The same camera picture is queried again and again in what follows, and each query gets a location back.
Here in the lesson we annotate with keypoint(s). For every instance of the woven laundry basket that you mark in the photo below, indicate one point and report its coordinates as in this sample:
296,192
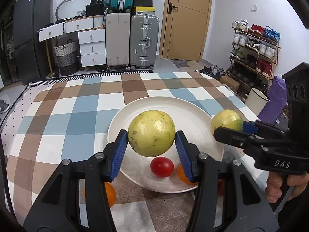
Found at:
66,56

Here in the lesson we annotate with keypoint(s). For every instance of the checkered tablecloth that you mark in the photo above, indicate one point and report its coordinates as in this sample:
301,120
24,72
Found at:
70,119

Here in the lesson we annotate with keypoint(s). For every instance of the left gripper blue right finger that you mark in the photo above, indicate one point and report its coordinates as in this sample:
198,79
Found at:
201,168

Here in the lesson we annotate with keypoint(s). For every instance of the white enamel bucket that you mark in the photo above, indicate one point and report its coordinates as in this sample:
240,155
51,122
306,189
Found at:
256,100

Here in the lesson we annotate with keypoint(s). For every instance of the red cherry tomato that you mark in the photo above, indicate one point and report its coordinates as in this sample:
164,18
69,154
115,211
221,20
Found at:
161,167
220,187

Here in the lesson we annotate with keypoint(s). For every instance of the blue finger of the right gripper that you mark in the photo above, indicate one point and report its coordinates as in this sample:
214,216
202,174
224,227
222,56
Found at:
249,143
262,128

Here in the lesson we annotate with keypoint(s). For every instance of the wooden shoe rack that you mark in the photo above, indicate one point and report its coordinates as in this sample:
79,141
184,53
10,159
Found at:
254,56

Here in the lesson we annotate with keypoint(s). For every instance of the small orange mandarin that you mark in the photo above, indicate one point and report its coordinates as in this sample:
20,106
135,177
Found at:
182,177

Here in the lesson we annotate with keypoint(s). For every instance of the silver aluminium suitcase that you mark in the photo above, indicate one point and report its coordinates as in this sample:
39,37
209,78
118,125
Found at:
144,32

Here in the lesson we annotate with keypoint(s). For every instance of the grey slippers on floor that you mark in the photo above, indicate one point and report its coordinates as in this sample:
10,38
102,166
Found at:
4,107

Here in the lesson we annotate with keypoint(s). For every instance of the black storage box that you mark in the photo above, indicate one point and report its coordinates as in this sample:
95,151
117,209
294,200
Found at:
96,7

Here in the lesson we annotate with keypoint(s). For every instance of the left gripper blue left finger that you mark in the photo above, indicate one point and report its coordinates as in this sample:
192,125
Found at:
101,168

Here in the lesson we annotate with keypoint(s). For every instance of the cream round plate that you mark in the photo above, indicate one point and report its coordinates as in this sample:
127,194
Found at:
187,117

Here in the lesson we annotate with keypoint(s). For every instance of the black refrigerator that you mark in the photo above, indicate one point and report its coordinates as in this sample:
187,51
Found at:
30,54

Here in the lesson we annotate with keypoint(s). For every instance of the beige suitcase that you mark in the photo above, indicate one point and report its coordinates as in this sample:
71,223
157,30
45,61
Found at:
117,39

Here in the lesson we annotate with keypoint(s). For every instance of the wooden door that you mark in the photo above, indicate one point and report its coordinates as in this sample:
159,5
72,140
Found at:
184,29

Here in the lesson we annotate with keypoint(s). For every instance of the large orange mandarin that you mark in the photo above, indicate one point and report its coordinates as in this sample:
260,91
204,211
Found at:
111,194

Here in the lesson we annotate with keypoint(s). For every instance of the white drawer desk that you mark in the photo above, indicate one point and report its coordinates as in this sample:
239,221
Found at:
91,38

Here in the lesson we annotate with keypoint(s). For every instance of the green yellow passion fruit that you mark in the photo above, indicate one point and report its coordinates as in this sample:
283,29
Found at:
228,119

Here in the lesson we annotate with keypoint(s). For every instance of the purple bag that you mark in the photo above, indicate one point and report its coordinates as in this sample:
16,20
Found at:
277,100

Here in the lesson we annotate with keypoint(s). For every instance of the person's right hand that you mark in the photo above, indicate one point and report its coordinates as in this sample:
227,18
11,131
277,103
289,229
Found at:
275,181

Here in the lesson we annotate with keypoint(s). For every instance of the shoes on floor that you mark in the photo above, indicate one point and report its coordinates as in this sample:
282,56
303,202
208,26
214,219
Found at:
213,71

